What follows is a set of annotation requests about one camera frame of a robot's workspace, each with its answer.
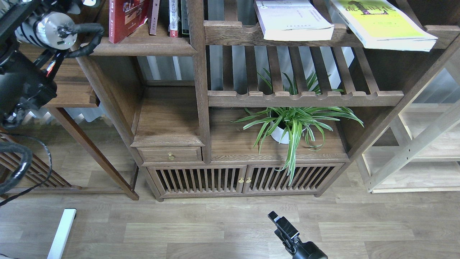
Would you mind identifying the dark wooden bookshelf cabinet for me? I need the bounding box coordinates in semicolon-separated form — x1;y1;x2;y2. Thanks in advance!
46;0;460;202

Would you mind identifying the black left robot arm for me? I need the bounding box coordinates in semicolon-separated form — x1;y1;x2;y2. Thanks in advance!
0;0;105;128

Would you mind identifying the dark slatted wooden rack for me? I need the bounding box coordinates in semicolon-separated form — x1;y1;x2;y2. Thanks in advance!
1;125;136;197

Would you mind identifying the white plant pot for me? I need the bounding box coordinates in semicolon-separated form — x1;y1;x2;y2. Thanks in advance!
270;122;290;144

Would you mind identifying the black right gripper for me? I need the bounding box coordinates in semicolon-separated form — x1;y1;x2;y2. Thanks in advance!
268;211;328;259

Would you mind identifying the white red upright book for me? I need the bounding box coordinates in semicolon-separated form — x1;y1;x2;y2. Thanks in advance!
168;0;180;38

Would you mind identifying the dark upright book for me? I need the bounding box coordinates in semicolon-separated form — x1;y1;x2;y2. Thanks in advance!
180;0;189;37

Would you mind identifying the yellow-green cover book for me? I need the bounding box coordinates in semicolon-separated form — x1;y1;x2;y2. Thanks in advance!
330;0;438;51

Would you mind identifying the red paperback book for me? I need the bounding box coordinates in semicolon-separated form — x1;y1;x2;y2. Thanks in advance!
109;0;150;43

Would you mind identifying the white lavender paperback book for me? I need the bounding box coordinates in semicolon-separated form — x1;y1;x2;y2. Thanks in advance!
254;0;335;41

